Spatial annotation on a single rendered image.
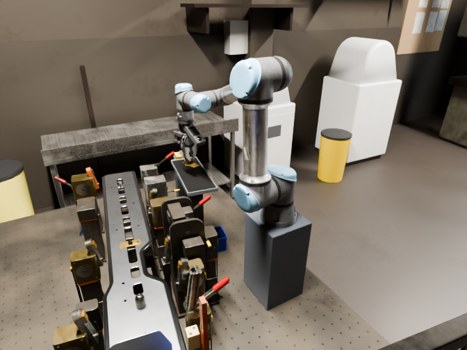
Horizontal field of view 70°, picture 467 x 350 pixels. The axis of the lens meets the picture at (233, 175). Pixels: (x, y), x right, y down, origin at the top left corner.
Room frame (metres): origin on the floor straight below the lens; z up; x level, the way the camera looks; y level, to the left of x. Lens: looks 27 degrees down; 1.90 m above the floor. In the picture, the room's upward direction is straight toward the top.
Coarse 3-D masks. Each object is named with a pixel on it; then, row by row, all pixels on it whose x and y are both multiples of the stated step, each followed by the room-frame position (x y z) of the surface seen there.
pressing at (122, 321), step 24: (120, 216) 1.31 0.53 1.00; (144, 216) 1.30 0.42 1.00; (120, 240) 1.12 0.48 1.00; (144, 240) 1.13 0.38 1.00; (120, 264) 0.98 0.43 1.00; (144, 264) 0.98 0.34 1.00; (120, 288) 0.86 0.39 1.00; (144, 288) 0.86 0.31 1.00; (168, 288) 0.86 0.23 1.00; (120, 312) 0.76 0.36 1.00; (144, 312) 0.76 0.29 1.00; (168, 312) 0.76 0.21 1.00; (120, 336) 0.67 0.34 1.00; (168, 336) 0.67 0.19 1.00
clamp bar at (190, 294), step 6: (192, 270) 0.74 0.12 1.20; (198, 270) 0.72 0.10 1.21; (186, 276) 0.71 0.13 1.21; (192, 276) 0.71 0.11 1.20; (198, 276) 0.71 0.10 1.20; (192, 282) 0.71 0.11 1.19; (198, 282) 0.71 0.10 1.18; (192, 288) 0.71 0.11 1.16; (198, 288) 0.71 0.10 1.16; (192, 294) 0.71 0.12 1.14; (186, 300) 0.73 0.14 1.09; (192, 300) 0.71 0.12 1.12; (186, 306) 0.73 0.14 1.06; (192, 306) 0.70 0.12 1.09
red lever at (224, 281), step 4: (224, 280) 0.76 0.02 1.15; (228, 280) 0.76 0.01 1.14; (216, 284) 0.75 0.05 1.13; (220, 284) 0.75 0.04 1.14; (224, 284) 0.75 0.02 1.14; (212, 288) 0.75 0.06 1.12; (216, 288) 0.74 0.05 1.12; (220, 288) 0.74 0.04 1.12; (208, 292) 0.74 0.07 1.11; (212, 292) 0.74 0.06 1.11; (204, 296) 0.73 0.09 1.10; (208, 296) 0.73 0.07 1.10
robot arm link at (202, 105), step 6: (186, 96) 1.38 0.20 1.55; (192, 96) 1.35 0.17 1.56; (198, 96) 1.34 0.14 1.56; (204, 96) 1.34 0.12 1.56; (210, 96) 1.38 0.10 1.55; (186, 102) 1.36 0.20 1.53; (192, 102) 1.33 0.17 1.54; (198, 102) 1.31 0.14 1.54; (204, 102) 1.33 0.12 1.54; (210, 102) 1.35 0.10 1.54; (192, 108) 1.34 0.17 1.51; (198, 108) 1.31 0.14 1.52; (204, 108) 1.33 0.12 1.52; (210, 108) 1.39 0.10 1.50
